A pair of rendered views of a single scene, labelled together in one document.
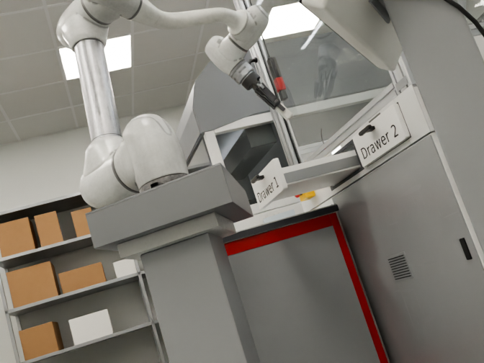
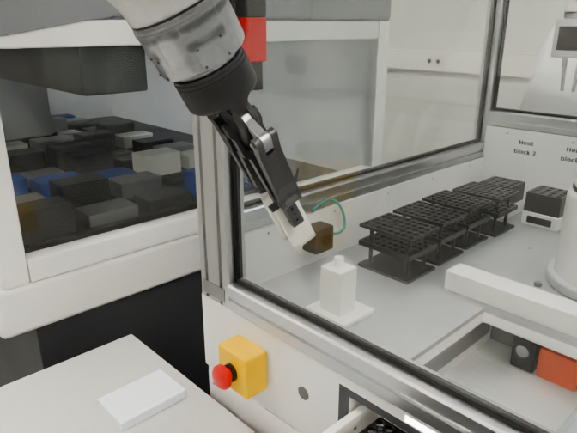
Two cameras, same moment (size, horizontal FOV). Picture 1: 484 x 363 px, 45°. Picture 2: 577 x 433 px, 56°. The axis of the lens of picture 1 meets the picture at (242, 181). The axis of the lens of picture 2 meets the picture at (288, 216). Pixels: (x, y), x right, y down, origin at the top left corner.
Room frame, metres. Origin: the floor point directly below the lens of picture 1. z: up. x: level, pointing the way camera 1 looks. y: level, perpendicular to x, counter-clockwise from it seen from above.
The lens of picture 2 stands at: (1.72, 0.01, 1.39)
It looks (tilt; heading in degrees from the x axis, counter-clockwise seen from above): 19 degrees down; 335
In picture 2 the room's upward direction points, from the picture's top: straight up
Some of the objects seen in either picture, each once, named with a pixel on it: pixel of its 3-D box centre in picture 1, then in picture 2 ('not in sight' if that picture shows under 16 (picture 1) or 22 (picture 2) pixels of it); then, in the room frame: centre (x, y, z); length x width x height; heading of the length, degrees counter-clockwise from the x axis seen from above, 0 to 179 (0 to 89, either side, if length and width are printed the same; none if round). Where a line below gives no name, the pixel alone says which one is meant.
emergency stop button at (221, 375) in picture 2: not in sight; (224, 375); (2.41, -0.21, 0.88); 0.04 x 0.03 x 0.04; 18
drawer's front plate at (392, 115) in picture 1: (379, 137); not in sight; (1.81, -0.45, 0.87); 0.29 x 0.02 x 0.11; 18
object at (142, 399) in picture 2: not in sight; (142, 398); (2.55, -0.10, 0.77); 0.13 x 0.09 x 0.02; 109
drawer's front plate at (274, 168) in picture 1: (268, 185); not in sight; (2.02, -0.08, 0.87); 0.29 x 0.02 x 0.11; 18
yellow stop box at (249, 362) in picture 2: (305, 190); (240, 367); (2.42, -0.24, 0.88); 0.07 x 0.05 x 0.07; 18
